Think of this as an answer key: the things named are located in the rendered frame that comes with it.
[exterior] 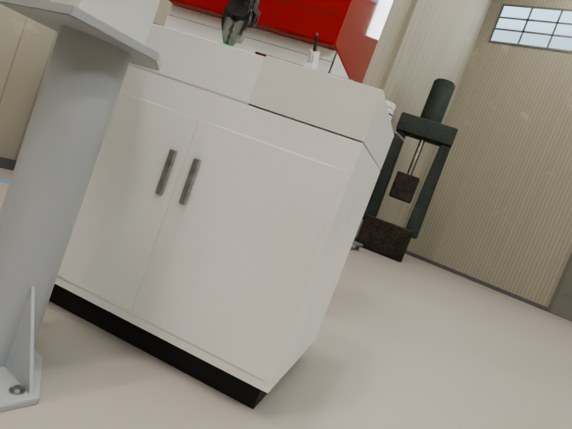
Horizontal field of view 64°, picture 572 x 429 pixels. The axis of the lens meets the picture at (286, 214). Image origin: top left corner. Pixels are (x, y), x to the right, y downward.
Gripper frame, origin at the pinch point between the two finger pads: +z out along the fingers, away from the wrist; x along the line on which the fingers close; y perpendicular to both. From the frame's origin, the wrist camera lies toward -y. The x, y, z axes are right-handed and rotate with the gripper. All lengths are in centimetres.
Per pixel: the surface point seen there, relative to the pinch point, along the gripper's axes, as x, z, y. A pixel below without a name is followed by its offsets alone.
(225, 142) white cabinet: -12.3, 28.1, -4.3
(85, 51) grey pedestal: 7.5, 21.0, -43.5
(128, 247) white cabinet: 6, 68, -4
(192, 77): 4.9, 13.1, -4.0
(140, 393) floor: -21, 97, -20
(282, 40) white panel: 9, -23, 59
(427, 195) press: -69, -27, 704
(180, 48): 11.8, 6.3, -4.0
